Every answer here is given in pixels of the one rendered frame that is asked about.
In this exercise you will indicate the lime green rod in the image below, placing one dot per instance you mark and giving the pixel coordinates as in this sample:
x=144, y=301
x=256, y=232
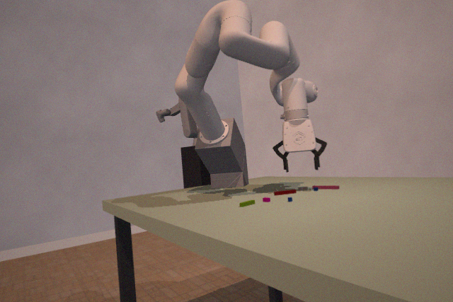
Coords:
x=243, y=204

